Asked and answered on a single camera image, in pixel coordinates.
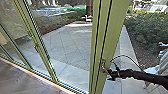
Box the brown tree trunk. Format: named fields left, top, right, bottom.
left=85, top=0, right=94, bottom=16

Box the green hedge shrub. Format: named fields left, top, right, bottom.
left=123, top=11, right=168, bottom=46

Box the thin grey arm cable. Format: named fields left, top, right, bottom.
left=109, top=53, right=145, bottom=73

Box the green door post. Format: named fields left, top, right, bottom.
left=88, top=0, right=113, bottom=94

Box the brass and silver door handle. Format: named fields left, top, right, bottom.
left=99, top=59, right=110, bottom=76

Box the garden pond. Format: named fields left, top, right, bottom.
left=33, top=7, right=79, bottom=18

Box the dark window latch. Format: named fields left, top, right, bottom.
left=32, top=44, right=41, bottom=55

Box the reddish brown shrub bed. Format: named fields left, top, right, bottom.
left=34, top=11, right=88, bottom=35

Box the green window frame bar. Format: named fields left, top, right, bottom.
left=0, top=21, right=34, bottom=71
left=11, top=0, right=60, bottom=84

